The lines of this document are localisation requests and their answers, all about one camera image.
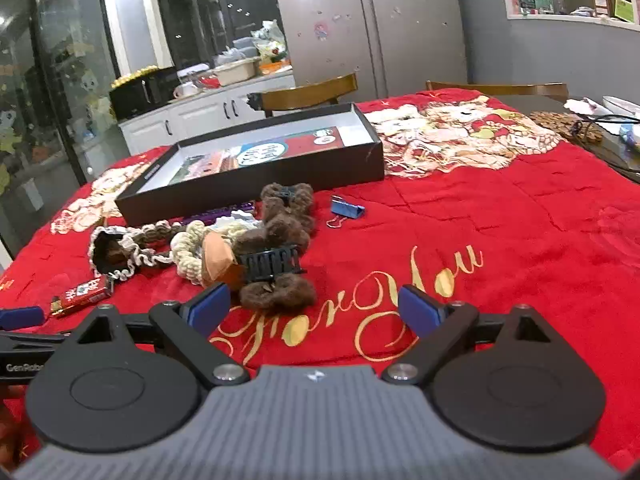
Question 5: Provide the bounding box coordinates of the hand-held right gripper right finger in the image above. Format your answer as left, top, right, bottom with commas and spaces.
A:
382, 285, 558, 386

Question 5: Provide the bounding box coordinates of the black cable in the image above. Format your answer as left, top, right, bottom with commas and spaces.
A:
575, 115, 640, 171

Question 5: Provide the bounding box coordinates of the red snack packet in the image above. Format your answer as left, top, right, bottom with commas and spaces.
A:
49, 275, 113, 320

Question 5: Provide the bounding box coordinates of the cream knitted scrunchie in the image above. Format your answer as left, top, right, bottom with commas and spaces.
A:
170, 217, 263, 286

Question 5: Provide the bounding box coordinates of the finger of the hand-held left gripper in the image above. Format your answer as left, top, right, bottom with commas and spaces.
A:
0, 306, 68, 356

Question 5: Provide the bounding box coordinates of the white printed plastic bag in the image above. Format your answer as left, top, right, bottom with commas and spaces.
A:
250, 20, 287, 61

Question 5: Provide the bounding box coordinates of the beige basin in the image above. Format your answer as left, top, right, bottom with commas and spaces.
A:
214, 57, 261, 86

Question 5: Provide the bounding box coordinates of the brown white crochet hair band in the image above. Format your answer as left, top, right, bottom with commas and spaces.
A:
89, 220, 201, 281

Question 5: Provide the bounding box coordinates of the black microwave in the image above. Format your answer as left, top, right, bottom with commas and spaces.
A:
109, 66, 181, 122

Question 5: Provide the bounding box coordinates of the dark glass wall cabinet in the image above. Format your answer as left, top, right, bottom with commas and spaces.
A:
152, 0, 283, 68

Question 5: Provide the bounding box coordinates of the silver refrigerator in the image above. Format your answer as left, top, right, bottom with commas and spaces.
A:
269, 0, 468, 103

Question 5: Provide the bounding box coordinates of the black framed glass door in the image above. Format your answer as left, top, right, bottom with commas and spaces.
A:
0, 0, 121, 256

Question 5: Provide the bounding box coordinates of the white kitchen cabinet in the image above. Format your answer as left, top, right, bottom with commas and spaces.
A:
119, 71, 296, 156

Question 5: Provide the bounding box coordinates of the row of gold wrapped chocolates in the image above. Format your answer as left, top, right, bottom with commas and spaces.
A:
111, 66, 160, 87

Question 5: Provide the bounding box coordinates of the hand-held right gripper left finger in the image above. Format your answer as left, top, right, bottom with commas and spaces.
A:
67, 282, 250, 388

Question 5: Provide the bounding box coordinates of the orange brown fabric hair clip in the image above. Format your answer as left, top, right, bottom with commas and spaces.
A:
200, 232, 247, 288

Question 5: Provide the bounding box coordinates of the purple comb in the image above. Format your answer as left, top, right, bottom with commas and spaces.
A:
177, 201, 257, 226

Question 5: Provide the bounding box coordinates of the red printed blanket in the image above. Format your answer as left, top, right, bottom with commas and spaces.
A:
0, 89, 640, 471

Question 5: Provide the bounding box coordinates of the brown woven coaster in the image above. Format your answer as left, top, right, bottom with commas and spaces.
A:
530, 110, 603, 143

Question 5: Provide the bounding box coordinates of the brown furry bow hair claw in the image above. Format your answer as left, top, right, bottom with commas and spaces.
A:
260, 182, 317, 236
232, 220, 318, 311

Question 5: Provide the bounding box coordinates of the blue binder clip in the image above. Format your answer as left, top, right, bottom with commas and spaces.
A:
326, 195, 366, 230

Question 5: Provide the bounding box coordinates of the wooden chair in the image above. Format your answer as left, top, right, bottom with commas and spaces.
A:
426, 80, 570, 102
248, 73, 359, 118

